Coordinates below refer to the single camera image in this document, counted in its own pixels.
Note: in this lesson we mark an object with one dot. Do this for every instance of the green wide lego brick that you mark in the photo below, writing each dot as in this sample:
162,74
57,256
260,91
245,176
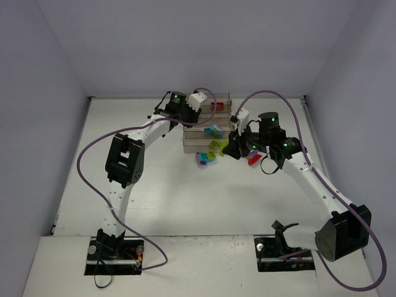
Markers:
222,145

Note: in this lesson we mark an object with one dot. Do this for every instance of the clear bin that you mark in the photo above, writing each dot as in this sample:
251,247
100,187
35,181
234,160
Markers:
218,116
224,123
219,97
194,142

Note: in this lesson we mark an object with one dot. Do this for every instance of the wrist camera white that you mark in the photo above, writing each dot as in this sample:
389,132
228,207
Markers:
240,120
195,100

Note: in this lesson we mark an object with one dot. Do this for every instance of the clear bin nearest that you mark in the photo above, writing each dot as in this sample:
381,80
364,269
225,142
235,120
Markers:
194,142

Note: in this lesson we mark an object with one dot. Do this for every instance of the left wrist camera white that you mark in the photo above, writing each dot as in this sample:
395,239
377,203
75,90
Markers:
195,100

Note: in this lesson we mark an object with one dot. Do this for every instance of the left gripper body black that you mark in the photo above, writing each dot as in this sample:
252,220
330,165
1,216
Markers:
190,112

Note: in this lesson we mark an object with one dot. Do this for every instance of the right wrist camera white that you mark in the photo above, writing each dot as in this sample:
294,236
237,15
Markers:
240,120

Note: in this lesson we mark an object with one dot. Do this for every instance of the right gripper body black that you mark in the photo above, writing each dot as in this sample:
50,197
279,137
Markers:
236,143

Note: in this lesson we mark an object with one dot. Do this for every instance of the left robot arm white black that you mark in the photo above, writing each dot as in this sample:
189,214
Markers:
125,163

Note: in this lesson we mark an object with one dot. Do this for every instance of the red curved lego piece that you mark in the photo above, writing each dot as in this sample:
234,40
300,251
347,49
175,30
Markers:
254,159

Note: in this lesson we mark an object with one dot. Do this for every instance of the clear bin farthest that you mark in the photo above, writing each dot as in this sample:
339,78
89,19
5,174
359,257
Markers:
219,97

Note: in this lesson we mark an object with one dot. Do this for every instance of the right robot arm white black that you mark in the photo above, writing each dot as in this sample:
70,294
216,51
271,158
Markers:
341,230

